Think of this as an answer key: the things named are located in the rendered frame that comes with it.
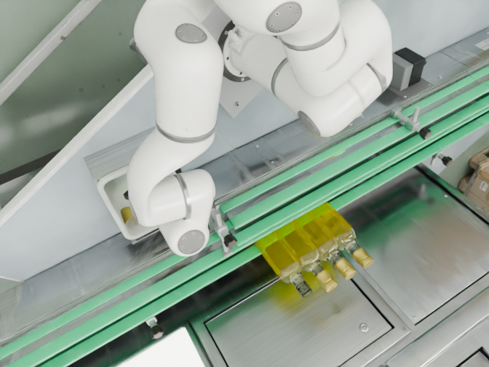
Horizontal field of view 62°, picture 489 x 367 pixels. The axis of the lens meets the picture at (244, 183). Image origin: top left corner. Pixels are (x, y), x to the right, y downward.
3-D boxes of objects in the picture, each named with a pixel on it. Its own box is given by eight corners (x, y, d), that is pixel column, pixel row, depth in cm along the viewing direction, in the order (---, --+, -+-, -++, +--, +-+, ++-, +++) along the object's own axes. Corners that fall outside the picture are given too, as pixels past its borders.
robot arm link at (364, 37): (264, 30, 58) (347, -45, 58) (300, 119, 78) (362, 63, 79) (309, 62, 53) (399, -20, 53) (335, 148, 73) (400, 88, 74)
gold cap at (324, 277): (315, 280, 102) (326, 294, 99) (315, 274, 99) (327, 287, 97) (326, 274, 103) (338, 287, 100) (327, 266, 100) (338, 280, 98)
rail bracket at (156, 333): (137, 306, 112) (156, 347, 104) (130, 295, 107) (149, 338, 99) (151, 298, 113) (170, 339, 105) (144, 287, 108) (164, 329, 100)
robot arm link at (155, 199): (202, 94, 60) (193, 185, 76) (114, 108, 55) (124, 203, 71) (226, 131, 56) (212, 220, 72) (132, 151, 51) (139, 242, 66)
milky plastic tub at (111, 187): (116, 219, 104) (128, 243, 99) (82, 159, 87) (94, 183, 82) (177, 189, 109) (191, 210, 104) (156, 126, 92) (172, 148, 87)
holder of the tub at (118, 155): (124, 229, 109) (134, 250, 104) (83, 157, 88) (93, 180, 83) (181, 200, 113) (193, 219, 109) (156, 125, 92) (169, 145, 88)
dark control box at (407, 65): (380, 78, 125) (399, 92, 120) (383, 54, 119) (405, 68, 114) (399, 68, 127) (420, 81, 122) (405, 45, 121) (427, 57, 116)
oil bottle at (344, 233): (294, 203, 120) (341, 255, 107) (294, 191, 116) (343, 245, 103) (309, 194, 121) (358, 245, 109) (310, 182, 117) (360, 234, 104)
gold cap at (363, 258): (351, 258, 105) (362, 271, 103) (352, 251, 102) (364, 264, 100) (362, 252, 106) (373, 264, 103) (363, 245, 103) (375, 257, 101)
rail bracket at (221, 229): (209, 235, 107) (232, 271, 99) (197, 195, 94) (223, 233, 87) (219, 230, 108) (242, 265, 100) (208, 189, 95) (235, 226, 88)
